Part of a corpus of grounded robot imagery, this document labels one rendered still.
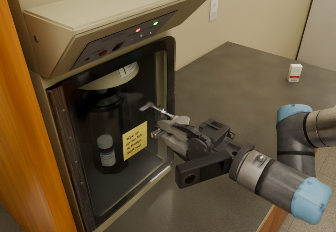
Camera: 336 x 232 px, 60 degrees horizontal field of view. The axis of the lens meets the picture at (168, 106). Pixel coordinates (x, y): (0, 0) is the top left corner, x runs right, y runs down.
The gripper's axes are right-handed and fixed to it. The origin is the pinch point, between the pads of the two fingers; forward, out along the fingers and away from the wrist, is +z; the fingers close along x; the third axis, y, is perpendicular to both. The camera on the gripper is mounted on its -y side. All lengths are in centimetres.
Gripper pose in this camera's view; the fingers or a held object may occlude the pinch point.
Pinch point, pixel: (160, 130)
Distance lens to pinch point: 67.1
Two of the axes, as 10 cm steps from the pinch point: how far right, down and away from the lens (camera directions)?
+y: 6.4, -4.4, 6.3
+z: -7.7, -3.6, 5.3
